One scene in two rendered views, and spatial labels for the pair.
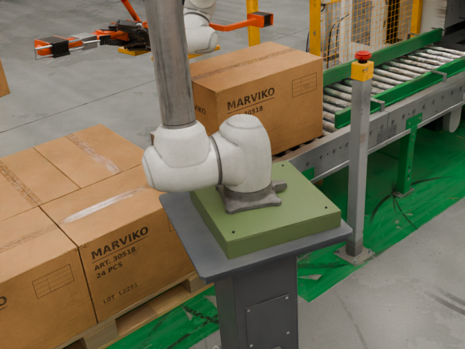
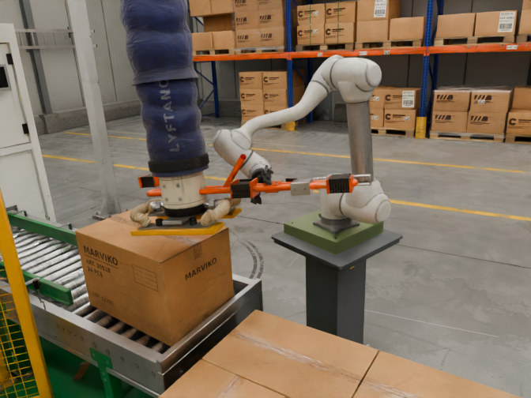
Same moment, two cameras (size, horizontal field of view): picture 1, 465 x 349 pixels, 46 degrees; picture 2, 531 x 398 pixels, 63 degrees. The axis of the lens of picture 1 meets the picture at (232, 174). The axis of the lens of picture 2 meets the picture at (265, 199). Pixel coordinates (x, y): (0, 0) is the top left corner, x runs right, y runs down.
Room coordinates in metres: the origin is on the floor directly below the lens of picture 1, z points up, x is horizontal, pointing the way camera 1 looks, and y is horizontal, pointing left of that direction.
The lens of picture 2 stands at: (2.59, 1.80, 1.71)
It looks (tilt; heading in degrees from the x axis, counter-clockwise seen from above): 19 degrees down; 250
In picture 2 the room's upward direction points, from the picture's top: 3 degrees counter-clockwise
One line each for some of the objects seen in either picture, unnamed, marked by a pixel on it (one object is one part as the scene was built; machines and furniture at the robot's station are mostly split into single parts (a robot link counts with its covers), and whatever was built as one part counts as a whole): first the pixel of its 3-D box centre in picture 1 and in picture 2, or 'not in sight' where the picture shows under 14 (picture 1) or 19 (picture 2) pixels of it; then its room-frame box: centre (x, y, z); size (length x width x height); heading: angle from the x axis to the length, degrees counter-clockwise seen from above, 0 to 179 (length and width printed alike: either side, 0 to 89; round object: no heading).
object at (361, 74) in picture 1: (358, 167); not in sight; (2.18, -0.58, 0.50); 0.07 x 0.07 x 1.00; 36
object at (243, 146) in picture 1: (242, 150); (337, 195); (1.51, -0.04, 0.98); 0.18 x 0.16 x 0.22; 105
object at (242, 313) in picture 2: not in sight; (218, 339); (2.24, 0.18, 0.48); 0.70 x 0.03 x 0.15; 36
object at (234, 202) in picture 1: (253, 187); (333, 218); (1.52, -0.06, 0.84); 0.22 x 0.18 x 0.06; 101
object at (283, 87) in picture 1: (248, 103); (156, 267); (2.45, -0.10, 0.75); 0.60 x 0.40 x 0.40; 123
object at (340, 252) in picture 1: (353, 251); not in sight; (2.18, -0.58, 0.01); 0.15 x 0.15 x 0.03; 36
